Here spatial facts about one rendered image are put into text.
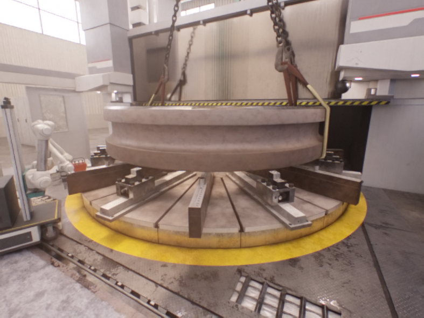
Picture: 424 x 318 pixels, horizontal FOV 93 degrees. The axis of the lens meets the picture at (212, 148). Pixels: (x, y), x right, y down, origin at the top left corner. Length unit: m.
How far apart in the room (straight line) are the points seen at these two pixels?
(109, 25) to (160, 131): 4.20
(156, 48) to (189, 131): 4.88
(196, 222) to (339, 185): 2.37
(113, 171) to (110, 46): 3.68
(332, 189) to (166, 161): 2.66
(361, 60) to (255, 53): 2.87
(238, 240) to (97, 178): 2.68
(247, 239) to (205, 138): 1.46
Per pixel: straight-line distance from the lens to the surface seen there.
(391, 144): 5.69
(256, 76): 5.68
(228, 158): 2.87
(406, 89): 4.66
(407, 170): 5.87
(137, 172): 3.25
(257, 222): 2.81
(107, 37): 6.79
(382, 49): 3.64
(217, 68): 6.12
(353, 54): 3.60
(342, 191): 3.79
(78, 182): 4.16
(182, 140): 3.03
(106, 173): 4.20
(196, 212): 2.33
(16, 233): 3.54
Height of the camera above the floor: 1.76
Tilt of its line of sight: 11 degrees down
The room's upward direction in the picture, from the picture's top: straight up
